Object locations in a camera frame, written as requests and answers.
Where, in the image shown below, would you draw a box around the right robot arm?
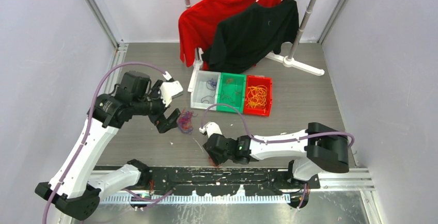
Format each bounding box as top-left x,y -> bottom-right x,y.
199,122 -> 354,188

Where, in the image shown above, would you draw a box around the red plastic bin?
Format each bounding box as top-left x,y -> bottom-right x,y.
243,75 -> 272,117

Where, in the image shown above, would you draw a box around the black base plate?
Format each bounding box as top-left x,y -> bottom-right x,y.
127,167 -> 305,197

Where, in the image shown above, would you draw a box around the white plastic bin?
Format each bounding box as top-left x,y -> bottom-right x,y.
190,71 -> 221,109

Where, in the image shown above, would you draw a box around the red t-shirt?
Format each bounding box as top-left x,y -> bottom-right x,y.
178,0 -> 284,71

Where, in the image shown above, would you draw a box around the purple red cable bundle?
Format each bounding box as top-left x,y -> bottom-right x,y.
176,108 -> 198,135

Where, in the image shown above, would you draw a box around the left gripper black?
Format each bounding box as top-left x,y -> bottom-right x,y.
132,81 -> 180,132

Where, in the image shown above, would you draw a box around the white clothes rack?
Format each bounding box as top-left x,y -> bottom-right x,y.
187,0 -> 325,92

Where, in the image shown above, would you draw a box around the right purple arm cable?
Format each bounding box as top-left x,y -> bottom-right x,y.
200,103 -> 355,210

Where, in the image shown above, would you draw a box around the green plastic bin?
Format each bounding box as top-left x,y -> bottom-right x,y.
216,73 -> 246,113

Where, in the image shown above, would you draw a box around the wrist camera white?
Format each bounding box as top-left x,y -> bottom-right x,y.
160,71 -> 184,107
199,122 -> 222,138

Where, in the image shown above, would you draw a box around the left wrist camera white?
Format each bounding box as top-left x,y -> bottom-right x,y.
160,71 -> 184,107

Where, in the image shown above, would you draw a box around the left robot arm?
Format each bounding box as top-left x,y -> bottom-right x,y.
35,71 -> 183,221

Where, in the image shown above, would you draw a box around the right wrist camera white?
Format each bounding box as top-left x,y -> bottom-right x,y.
199,122 -> 222,138

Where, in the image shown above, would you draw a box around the black t-shirt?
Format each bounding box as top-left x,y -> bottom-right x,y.
202,0 -> 300,74

